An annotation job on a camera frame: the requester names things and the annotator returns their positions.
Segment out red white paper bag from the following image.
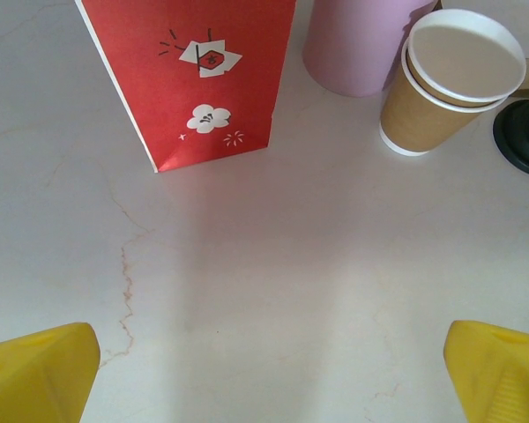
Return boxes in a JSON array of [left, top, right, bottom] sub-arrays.
[[74, 0, 297, 174]]

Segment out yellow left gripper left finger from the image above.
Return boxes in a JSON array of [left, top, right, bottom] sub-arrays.
[[0, 322, 101, 423]]

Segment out black plastic cup lid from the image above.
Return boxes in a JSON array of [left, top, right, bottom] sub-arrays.
[[492, 100, 529, 179]]

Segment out brown paper cup white rim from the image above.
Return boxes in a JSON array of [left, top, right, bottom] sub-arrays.
[[406, 8, 527, 107], [378, 37, 510, 158]]

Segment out pink straw holder cup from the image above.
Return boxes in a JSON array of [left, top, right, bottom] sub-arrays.
[[302, 0, 437, 98]]

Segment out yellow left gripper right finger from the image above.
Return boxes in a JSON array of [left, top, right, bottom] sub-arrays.
[[443, 320, 529, 423]]

